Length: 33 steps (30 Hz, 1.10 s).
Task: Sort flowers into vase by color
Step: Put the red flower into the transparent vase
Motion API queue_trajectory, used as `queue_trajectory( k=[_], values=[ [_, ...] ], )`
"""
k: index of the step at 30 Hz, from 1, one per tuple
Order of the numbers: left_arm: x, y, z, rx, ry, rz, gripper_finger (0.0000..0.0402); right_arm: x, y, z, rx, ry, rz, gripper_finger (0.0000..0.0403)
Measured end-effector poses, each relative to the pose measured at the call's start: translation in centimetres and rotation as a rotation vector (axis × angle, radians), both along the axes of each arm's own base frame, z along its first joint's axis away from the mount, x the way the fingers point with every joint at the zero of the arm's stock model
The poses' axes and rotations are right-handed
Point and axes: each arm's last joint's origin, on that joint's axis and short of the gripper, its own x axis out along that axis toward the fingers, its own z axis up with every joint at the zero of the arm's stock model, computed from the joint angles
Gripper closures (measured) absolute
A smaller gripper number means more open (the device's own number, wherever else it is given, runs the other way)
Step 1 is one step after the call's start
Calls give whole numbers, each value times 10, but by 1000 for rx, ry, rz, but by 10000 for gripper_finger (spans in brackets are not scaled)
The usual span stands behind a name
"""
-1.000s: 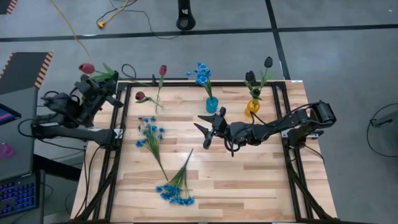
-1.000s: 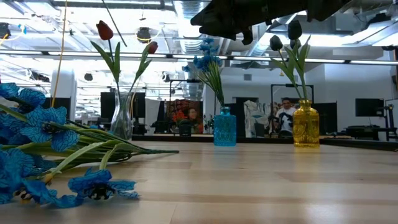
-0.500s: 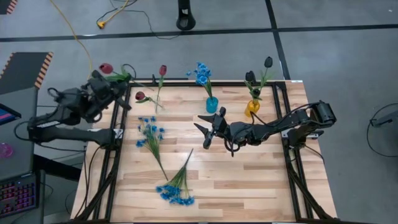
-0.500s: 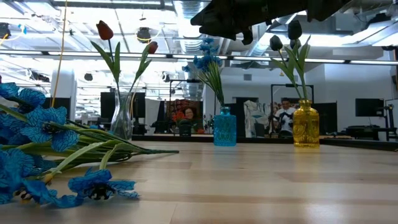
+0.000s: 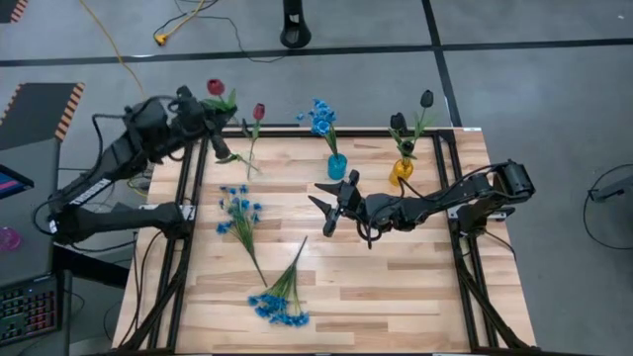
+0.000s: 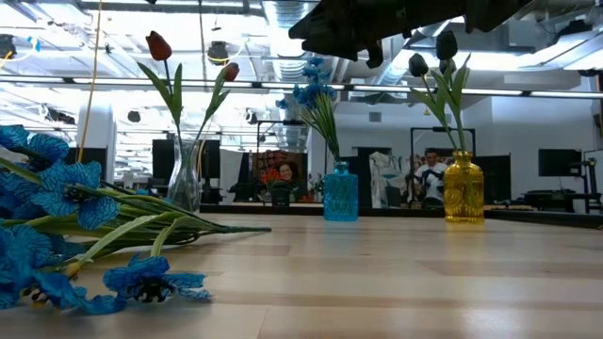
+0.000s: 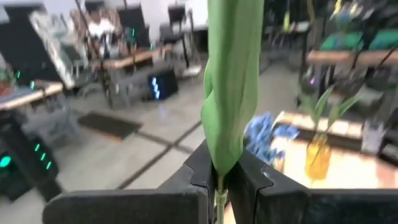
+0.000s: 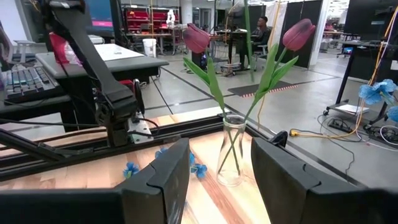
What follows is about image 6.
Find white patterned cloth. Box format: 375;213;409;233
369;151;412;209

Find black frame stand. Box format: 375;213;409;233
255;120;330;203
409;125;477;156

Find silver ceiling duct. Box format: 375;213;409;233
374;27;472;89
262;0;316;150

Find colourful patterned cloth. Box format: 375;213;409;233
252;150;303;203

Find clear glass vase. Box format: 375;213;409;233
167;138;204;212

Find black desk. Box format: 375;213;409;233
521;189;603;214

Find blue artificial flower bunch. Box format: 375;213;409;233
0;122;273;316
276;55;341;164

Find yellow hanging cable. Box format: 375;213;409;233
76;0;104;164

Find yellow glass vase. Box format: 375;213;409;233
442;150;485;224

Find black partition panel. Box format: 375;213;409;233
151;138;221;180

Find person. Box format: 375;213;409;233
275;160;307;203
414;148;448;208

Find blue glass vase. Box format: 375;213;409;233
322;161;359;222

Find black monitor stand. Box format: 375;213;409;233
581;157;599;213

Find horizontal ceiling light rail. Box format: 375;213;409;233
0;74;603;100

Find black monitor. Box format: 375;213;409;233
537;149;582;178

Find white pillar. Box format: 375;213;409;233
77;101;118;185

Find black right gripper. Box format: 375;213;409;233
287;0;536;70

